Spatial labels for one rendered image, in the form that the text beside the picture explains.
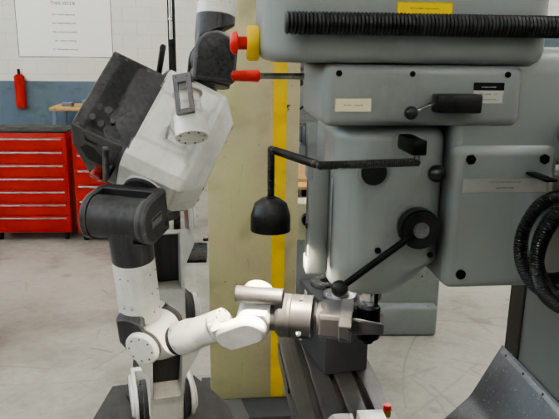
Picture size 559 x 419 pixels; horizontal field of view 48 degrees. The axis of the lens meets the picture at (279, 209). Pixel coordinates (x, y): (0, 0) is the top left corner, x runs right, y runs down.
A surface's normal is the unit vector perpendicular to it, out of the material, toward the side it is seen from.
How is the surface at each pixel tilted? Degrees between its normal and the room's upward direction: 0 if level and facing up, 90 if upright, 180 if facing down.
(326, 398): 0
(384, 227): 90
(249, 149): 90
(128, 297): 99
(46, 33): 90
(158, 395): 27
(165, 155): 58
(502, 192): 90
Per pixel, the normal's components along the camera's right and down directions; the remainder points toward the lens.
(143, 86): 0.25, -0.31
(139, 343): -0.32, 0.39
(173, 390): 0.15, -0.75
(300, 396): 0.01, -0.97
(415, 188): 0.11, 0.25
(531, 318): -0.99, 0.01
